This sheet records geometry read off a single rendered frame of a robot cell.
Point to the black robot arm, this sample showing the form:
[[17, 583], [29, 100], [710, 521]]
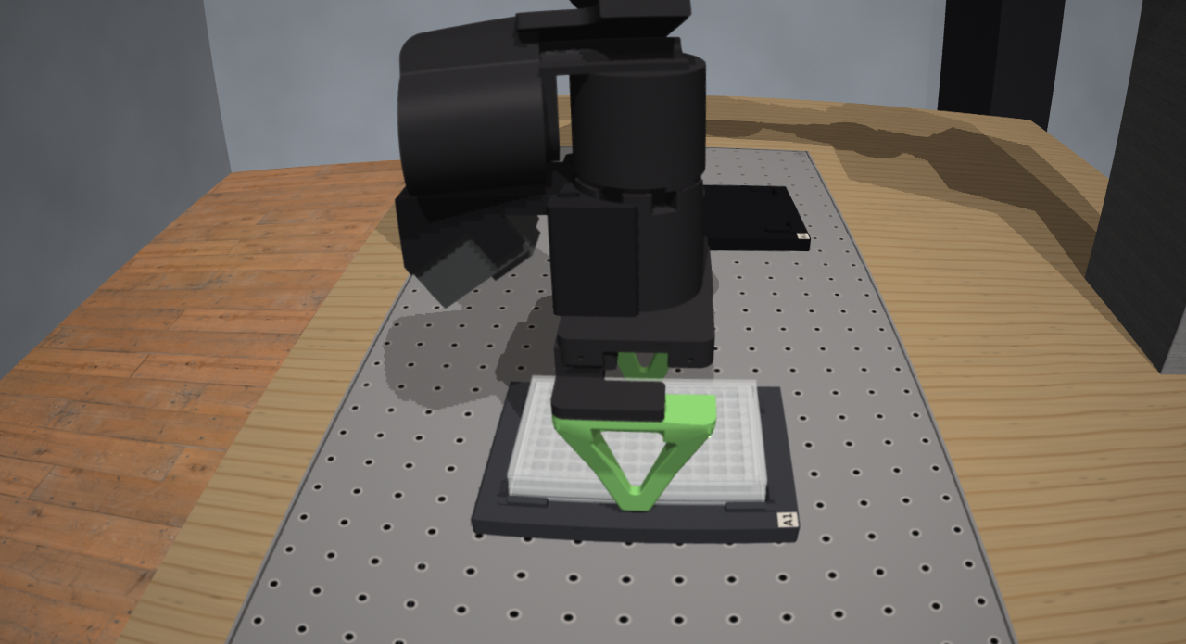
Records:
[[475, 104]]

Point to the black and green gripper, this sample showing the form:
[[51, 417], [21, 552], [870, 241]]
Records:
[[675, 316]]

